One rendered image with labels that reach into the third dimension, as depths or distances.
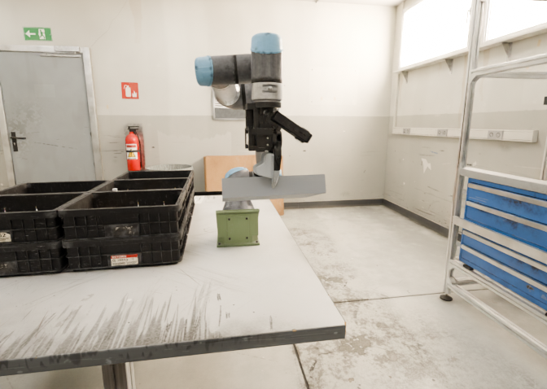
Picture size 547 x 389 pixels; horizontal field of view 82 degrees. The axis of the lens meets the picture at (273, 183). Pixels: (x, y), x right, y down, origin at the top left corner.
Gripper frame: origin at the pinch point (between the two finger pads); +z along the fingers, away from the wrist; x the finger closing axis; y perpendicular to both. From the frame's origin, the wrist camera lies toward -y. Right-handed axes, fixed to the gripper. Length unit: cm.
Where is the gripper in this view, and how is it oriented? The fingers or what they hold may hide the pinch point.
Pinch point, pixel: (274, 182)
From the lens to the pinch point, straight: 81.5
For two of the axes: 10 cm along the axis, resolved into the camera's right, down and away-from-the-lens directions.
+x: 2.2, 1.8, -9.6
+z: 0.0, 9.8, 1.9
